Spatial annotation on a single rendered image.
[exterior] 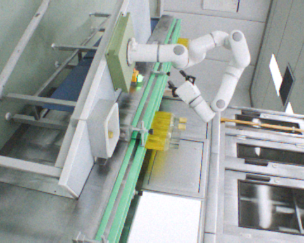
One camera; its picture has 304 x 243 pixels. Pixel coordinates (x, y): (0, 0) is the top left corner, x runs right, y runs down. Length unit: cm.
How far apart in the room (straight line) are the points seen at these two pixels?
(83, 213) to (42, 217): 35
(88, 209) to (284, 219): 101
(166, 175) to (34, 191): 74
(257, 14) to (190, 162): 607
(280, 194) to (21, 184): 147
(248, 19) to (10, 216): 680
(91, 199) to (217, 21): 656
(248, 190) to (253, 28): 617
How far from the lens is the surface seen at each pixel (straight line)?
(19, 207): 165
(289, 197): 178
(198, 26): 752
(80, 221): 126
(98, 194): 133
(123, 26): 151
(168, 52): 151
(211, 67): 797
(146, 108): 164
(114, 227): 125
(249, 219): 160
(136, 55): 154
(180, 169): 167
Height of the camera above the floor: 119
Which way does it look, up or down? 8 degrees down
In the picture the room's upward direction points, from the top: 98 degrees clockwise
